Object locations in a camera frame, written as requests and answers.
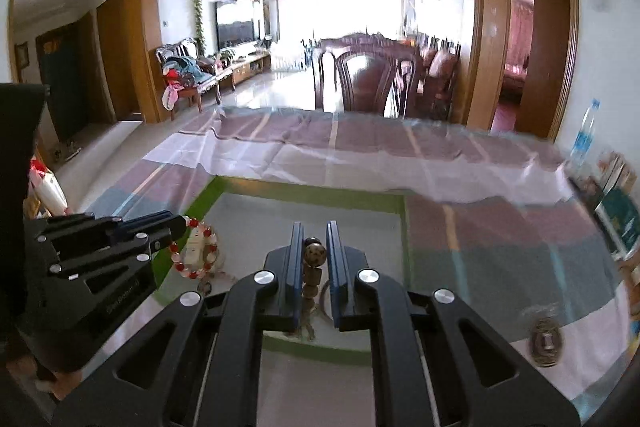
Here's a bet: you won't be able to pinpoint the plaid printed tablecloth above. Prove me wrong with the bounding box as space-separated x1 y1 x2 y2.
82 106 633 427

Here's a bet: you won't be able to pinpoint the person's left hand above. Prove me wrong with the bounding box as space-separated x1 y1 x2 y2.
7 351 83 402

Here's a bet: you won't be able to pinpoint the green cardboard box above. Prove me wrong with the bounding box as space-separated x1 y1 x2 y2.
150 174 411 368

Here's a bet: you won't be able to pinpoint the pile of clothes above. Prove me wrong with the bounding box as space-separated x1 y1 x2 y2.
162 54 216 88

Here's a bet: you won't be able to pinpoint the upright books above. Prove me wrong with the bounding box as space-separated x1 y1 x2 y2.
597 152 639 208

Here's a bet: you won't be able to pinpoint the pale stone pendant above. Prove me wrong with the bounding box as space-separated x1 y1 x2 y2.
187 227 211 269

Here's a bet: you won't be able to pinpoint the clear plastic water bottle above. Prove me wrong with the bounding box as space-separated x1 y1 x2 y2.
570 99 601 168

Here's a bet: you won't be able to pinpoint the brown cushioned sofa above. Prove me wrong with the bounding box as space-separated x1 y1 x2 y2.
417 34 462 118

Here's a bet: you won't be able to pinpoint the red and white bead bracelet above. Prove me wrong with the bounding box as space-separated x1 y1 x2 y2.
169 216 221 280

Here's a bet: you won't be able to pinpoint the flat screen television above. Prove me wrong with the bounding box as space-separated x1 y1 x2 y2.
216 0 256 50

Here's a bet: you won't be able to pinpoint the white and red bag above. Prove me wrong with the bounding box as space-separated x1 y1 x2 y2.
27 157 69 216

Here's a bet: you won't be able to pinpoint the dark carved wooden chair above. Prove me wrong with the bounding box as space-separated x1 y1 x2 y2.
311 34 421 118

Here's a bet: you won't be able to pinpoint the brown bead bracelet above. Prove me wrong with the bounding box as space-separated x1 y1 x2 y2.
297 237 328 343

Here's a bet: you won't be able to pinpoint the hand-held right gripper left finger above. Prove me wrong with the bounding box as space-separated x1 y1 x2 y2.
50 221 305 427

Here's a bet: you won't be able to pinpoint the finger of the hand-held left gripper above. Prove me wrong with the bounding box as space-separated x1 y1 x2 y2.
34 209 187 254
47 229 184 296

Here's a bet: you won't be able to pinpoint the hanging green vine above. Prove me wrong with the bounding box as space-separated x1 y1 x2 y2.
191 0 207 58

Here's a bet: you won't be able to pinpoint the wooden television cabinet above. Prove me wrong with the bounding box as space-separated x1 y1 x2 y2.
220 52 273 90

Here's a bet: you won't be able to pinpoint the wooden armchair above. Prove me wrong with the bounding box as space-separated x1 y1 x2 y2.
156 38 236 112

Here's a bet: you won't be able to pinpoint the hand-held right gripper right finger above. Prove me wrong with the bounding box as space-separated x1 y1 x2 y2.
326 220 582 427

